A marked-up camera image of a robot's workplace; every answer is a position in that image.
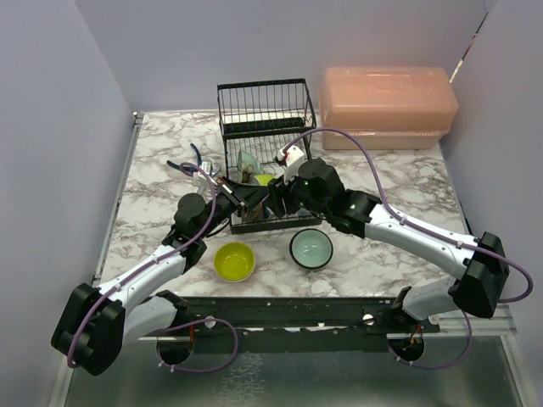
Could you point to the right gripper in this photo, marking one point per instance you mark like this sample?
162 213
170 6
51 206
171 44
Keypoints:
277 190

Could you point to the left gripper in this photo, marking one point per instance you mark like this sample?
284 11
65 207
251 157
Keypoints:
241 196

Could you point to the mint green floral bowl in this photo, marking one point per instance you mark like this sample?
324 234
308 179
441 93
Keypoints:
248 167

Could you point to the beige floral bowl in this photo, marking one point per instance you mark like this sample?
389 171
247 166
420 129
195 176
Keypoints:
253 215

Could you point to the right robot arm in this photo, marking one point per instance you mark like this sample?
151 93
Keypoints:
475 267

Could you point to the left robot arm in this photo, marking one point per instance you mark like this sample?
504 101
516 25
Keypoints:
97 321

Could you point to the silver wrench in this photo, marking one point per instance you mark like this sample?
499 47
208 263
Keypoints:
211 167

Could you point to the black rimmed bowl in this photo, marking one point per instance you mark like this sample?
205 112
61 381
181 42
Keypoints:
311 249

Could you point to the yellow-green bowl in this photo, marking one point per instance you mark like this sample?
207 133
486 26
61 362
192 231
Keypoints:
234 262

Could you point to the pink plastic storage box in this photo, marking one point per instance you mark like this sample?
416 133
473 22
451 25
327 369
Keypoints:
384 107

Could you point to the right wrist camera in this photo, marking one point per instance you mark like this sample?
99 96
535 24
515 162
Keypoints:
291 159

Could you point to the black wire dish rack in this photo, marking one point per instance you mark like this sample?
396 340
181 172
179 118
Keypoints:
260 117

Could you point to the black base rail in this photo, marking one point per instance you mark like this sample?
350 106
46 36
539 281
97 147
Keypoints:
288 325

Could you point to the aluminium frame rail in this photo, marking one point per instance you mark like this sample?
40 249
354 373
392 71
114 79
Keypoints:
501 324

